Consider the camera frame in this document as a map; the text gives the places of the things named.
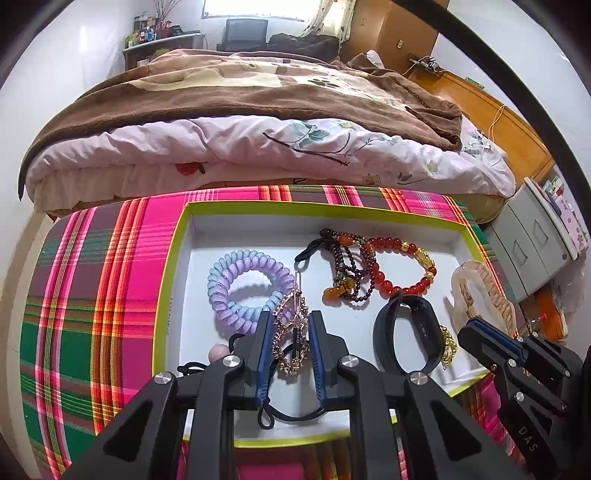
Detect thick black cable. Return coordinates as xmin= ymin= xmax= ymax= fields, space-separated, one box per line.
xmin=392 ymin=0 xmax=591 ymax=222

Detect group of bottles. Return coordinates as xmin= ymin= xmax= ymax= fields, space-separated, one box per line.
xmin=127 ymin=14 xmax=185 ymax=47

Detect desk with shelf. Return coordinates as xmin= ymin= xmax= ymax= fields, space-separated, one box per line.
xmin=122 ymin=31 xmax=206 ymax=70

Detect purple spiral hair tie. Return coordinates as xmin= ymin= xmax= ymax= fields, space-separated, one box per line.
xmin=210 ymin=249 xmax=291 ymax=330

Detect cream hair claw clip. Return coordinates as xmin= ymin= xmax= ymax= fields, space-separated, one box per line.
xmin=445 ymin=261 xmax=518 ymax=336

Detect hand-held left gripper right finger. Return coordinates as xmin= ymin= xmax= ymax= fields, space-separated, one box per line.
xmin=310 ymin=311 xmax=530 ymax=480

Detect grey drawer cabinet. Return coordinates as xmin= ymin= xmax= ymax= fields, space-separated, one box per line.
xmin=482 ymin=178 xmax=578 ymax=301

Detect floral box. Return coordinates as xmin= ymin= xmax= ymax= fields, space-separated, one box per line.
xmin=554 ymin=194 xmax=589 ymax=252

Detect dark brown cloth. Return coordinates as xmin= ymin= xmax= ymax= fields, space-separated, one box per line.
xmin=268 ymin=33 xmax=341 ymax=61

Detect window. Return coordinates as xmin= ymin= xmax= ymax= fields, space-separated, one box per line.
xmin=202 ymin=0 xmax=324 ymax=21

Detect black hair tie with ornament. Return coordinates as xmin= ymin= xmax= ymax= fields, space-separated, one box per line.
xmin=177 ymin=331 xmax=246 ymax=376

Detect bed with brown blanket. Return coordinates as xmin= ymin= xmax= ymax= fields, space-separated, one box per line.
xmin=18 ymin=48 xmax=464 ymax=201

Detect pink green plaid cloth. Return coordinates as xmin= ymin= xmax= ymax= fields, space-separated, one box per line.
xmin=18 ymin=185 xmax=522 ymax=480

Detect pale floral quilt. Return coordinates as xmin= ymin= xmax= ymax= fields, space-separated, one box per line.
xmin=25 ymin=115 xmax=517 ymax=215

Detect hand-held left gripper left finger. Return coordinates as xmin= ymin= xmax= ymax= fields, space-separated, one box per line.
xmin=60 ymin=311 xmax=274 ymax=480

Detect gold chain hair clip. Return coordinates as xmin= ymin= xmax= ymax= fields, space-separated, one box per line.
xmin=272 ymin=272 xmax=309 ymax=376

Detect dark bead necklace amber pendants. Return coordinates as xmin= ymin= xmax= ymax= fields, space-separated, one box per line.
xmin=294 ymin=227 xmax=382 ymax=308

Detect gold bead bracelet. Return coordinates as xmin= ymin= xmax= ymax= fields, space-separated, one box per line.
xmin=438 ymin=324 xmax=459 ymax=368

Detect black hair tie with beads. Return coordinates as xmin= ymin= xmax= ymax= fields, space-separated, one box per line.
xmin=259 ymin=398 xmax=325 ymax=431

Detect yellow cardboard box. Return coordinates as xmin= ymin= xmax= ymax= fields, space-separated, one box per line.
xmin=151 ymin=199 xmax=502 ymax=449

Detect wooden headboard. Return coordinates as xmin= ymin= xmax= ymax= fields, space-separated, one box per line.
xmin=411 ymin=69 xmax=555 ymax=183

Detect black chair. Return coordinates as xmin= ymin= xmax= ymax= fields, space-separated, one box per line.
xmin=217 ymin=18 xmax=269 ymax=52

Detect black wristband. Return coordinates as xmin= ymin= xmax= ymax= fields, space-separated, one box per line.
xmin=373 ymin=293 xmax=443 ymax=376

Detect red bead bracelet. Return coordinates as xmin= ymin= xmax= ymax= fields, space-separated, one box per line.
xmin=367 ymin=236 xmax=437 ymax=297

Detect power strip with cables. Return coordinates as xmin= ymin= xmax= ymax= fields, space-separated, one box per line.
xmin=409 ymin=55 xmax=446 ymax=75

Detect orange bag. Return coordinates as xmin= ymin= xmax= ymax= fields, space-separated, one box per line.
xmin=536 ymin=291 xmax=568 ymax=340

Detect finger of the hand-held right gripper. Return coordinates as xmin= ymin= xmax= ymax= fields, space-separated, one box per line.
xmin=466 ymin=318 xmax=532 ymax=352
xmin=457 ymin=325 xmax=570 ymax=416

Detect blue spiral hair tie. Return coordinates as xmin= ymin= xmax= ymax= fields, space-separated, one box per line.
xmin=208 ymin=258 xmax=293 ymax=334

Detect floral curtain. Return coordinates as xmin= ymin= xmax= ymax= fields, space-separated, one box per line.
xmin=300 ymin=0 xmax=356 ymax=42

